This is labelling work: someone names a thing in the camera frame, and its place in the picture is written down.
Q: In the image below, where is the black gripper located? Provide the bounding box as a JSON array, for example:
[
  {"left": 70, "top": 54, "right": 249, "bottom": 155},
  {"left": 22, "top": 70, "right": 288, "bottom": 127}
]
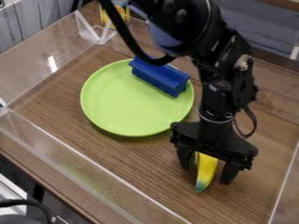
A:
[{"left": 171, "top": 121, "right": 258, "bottom": 185}]

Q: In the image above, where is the yellow toy banana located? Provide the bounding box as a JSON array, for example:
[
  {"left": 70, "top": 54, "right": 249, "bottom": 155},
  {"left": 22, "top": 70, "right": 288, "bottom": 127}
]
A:
[{"left": 195, "top": 152, "right": 219, "bottom": 193}]

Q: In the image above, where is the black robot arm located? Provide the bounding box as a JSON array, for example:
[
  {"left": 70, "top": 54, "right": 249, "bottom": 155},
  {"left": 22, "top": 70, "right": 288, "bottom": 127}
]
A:
[{"left": 98, "top": 0, "right": 260, "bottom": 185}]

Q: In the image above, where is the green plate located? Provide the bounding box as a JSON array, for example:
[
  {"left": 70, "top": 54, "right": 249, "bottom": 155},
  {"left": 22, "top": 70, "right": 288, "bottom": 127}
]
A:
[{"left": 79, "top": 59, "right": 195, "bottom": 137}]

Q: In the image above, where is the blue plastic block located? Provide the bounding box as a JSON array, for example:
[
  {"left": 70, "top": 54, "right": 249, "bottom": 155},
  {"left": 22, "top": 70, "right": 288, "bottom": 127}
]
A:
[{"left": 129, "top": 57, "right": 190, "bottom": 98}]

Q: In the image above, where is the clear acrylic barrier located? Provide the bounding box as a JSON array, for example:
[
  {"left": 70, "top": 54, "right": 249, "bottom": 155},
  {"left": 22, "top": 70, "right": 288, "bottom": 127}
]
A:
[{"left": 0, "top": 17, "right": 299, "bottom": 224}]

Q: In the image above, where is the yellow labelled can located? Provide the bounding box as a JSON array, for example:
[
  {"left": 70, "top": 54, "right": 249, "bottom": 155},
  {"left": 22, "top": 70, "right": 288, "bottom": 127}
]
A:
[{"left": 99, "top": 0, "right": 131, "bottom": 30}]

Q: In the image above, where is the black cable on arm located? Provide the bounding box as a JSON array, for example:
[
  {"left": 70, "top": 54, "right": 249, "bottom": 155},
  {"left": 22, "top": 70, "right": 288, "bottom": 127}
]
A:
[{"left": 233, "top": 105, "right": 260, "bottom": 140}]

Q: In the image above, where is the black cable lower left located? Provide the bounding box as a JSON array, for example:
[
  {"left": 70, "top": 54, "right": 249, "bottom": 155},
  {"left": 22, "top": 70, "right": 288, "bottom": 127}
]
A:
[{"left": 0, "top": 198, "right": 53, "bottom": 224}]

